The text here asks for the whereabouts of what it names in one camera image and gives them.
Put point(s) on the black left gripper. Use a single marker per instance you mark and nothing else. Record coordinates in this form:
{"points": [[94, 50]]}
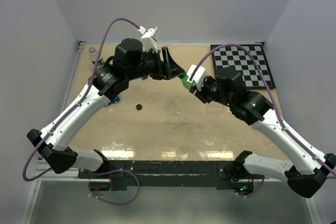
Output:
{"points": [[171, 69]]}

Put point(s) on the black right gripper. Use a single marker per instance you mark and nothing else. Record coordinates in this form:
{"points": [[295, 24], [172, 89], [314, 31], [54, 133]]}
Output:
{"points": [[200, 94]]}

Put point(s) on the green plastic bottle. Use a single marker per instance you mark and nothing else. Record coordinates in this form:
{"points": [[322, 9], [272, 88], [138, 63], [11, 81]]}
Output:
{"points": [[186, 82]]}

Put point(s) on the clear Pepsi bottle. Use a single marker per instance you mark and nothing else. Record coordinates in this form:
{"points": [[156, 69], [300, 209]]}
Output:
{"points": [[93, 56]]}

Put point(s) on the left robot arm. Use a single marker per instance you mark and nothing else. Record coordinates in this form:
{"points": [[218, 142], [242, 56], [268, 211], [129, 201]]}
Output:
{"points": [[129, 62]]}

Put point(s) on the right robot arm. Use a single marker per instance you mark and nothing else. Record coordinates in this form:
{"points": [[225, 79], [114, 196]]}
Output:
{"points": [[306, 168]]}

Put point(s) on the black white chessboard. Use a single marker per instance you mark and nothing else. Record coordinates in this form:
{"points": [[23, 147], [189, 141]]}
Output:
{"points": [[237, 58]]}

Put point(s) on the colourful toy car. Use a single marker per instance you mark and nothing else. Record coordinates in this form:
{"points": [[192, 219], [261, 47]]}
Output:
{"points": [[115, 100]]}

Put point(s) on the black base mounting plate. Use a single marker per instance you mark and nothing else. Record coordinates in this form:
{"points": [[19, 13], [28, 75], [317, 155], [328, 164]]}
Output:
{"points": [[217, 174]]}

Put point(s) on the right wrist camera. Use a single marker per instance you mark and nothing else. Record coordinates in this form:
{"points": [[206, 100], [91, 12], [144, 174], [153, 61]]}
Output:
{"points": [[199, 75]]}

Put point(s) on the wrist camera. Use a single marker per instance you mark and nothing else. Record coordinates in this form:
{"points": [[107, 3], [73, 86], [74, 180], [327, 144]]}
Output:
{"points": [[199, 75], [149, 38]]}

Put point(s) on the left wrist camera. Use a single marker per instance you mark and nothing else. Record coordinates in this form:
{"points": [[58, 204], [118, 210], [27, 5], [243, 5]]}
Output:
{"points": [[149, 38]]}

